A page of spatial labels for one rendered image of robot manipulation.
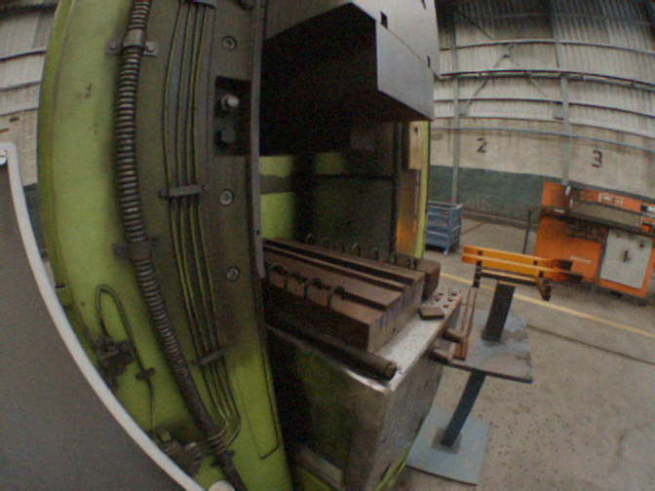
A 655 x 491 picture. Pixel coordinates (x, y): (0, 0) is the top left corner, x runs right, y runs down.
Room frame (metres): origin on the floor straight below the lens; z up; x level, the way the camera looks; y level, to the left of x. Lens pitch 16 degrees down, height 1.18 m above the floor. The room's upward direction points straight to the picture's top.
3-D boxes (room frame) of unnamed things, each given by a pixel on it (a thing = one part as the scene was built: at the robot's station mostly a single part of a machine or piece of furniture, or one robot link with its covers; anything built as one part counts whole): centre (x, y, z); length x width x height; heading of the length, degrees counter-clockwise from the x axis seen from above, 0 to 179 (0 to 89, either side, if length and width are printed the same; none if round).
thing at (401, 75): (0.52, 0.04, 1.32); 0.42 x 0.20 x 0.10; 50
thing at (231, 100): (0.33, 0.12, 1.24); 0.03 x 0.03 x 0.07; 50
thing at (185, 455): (0.17, 0.21, 0.80); 0.06 x 0.03 x 0.14; 140
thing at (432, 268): (0.56, -0.19, 0.95); 0.12 x 0.08 x 0.06; 50
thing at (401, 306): (0.52, 0.04, 0.96); 0.42 x 0.20 x 0.09; 50
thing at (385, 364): (0.39, 0.07, 0.93); 0.40 x 0.03 x 0.03; 50
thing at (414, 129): (0.71, -0.22, 1.27); 0.09 x 0.02 x 0.17; 140
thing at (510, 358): (0.68, -0.57, 0.65); 0.40 x 0.30 x 0.02; 148
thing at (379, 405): (0.56, 0.01, 0.69); 0.56 x 0.38 x 0.45; 50
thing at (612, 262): (2.44, -3.58, 0.65); 2.10 x 1.12 x 1.30; 44
